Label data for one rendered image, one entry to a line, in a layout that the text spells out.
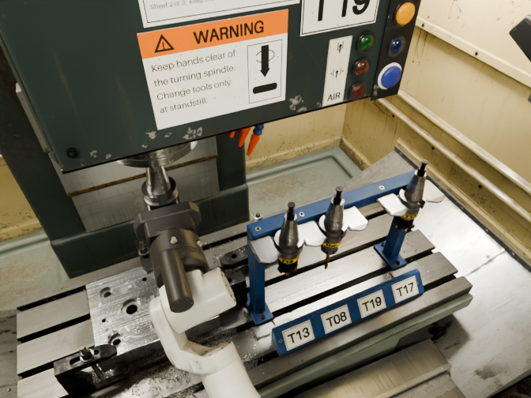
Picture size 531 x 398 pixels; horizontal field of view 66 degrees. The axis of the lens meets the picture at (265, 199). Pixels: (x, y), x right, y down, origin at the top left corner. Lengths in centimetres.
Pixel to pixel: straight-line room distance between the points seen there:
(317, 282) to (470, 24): 89
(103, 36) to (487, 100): 121
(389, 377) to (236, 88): 100
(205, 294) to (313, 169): 151
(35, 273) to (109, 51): 149
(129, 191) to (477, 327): 115
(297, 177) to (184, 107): 158
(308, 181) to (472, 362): 105
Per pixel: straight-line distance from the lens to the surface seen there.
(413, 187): 100
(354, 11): 51
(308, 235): 90
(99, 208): 138
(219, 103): 47
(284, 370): 108
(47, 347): 124
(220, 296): 62
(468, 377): 141
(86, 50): 42
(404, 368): 132
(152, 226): 74
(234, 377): 65
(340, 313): 112
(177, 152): 66
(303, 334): 109
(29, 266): 188
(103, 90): 44
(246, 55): 46
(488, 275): 151
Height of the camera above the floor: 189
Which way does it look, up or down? 44 degrees down
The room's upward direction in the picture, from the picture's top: straight up
